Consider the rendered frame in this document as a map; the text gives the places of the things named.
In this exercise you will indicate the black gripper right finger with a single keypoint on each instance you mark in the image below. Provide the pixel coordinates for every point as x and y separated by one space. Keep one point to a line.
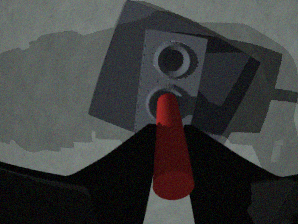
231 190

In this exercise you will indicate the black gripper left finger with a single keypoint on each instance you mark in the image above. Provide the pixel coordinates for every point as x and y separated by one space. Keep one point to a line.
112 190

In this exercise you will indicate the red peg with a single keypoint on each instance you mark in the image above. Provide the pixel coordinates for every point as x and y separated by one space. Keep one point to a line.
172 171

